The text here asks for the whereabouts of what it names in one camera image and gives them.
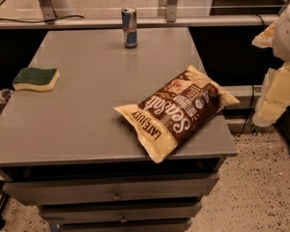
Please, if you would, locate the metal bracket post left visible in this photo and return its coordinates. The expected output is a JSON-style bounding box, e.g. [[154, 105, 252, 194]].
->
[[29, 0, 74, 21]]

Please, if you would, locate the middle grey drawer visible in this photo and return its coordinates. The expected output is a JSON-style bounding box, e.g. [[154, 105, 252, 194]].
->
[[39, 198, 201, 224]]

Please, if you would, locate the metal bracket post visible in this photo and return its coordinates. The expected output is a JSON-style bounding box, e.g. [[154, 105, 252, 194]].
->
[[158, 0, 178, 22], [29, 0, 74, 21]]

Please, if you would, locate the grey drawer cabinet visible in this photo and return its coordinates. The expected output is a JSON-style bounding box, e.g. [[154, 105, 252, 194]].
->
[[0, 27, 239, 232]]

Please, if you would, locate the grey metal rail shelf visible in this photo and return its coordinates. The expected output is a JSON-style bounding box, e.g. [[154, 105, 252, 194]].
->
[[0, 14, 278, 30]]

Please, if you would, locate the top grey drawer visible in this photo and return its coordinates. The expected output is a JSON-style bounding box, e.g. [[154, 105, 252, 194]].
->
[[4, 173, 219, 206]]

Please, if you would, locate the grey drawer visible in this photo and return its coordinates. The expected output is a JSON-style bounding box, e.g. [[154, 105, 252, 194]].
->
[[4, 173, 219, 206], [39, 198, 201, 224], [60, 218, 191, 232]]

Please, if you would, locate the grey side ledge right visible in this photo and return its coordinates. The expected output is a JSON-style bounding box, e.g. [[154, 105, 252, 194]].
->
[[225, 85, 261, 109]]

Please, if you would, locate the metal bracket post centre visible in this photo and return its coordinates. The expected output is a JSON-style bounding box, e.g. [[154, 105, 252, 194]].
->
[[158, 0, 178, 22]]

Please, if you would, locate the brown chip bag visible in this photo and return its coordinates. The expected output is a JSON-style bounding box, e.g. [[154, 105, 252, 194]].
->
[[115, 66, 239, 163]]

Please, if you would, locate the black cable on rail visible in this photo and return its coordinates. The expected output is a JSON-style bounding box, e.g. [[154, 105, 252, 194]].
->
[[0, 14, 85, 24]]

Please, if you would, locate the bottom grey drawer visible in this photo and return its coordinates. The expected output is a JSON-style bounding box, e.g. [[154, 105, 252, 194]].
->
[[60, 218, 191, 232]]

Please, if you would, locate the black hanging cable right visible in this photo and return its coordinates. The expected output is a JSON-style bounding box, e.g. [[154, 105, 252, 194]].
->
[[227, 84, 256, 137]]

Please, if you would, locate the green yellow sponge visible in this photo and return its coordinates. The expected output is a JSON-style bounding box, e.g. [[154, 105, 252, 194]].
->
[[13, 68, 60, 92]]

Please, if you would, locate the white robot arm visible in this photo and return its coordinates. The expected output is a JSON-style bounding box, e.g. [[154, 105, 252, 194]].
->
[[252, 3, 290, 127]]

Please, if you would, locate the blue silver energy drink can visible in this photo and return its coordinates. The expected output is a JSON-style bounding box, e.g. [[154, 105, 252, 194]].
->
[[121, 8, 137, 48]]

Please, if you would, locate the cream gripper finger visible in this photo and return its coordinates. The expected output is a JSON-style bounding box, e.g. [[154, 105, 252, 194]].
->
[[252, 22, 276, 48], [252, 62, 290, 127]]

